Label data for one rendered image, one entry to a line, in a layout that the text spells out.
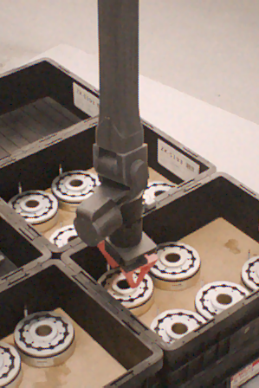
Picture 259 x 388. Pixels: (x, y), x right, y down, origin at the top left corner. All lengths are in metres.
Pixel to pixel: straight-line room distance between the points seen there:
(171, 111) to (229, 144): 0.21
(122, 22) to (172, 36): 2.89
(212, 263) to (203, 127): 0.67
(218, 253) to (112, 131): 0.44
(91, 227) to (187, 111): 1.00
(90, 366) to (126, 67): 0.51
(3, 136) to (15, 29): 2.29
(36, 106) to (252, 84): 1.84
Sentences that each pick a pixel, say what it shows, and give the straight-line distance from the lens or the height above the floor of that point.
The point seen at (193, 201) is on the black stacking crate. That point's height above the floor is 0.90.
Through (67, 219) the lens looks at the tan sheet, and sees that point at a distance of 1.82.
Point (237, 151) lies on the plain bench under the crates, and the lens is 2.24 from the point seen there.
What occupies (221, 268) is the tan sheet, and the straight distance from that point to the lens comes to 1.71.
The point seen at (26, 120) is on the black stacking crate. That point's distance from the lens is 2.13.
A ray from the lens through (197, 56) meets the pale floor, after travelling 4.07.
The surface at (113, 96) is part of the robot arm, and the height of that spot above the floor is 1.26.
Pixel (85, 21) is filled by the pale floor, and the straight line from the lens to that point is 4.38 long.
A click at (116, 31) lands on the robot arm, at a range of 1.34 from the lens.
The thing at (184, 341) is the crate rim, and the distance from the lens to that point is 1.44.
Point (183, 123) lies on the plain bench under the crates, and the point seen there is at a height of 0.70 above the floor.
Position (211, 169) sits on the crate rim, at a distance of 1.78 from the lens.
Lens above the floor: 1.98
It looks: 38 degrees down
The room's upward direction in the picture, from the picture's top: 1 degrees counter-clockwise
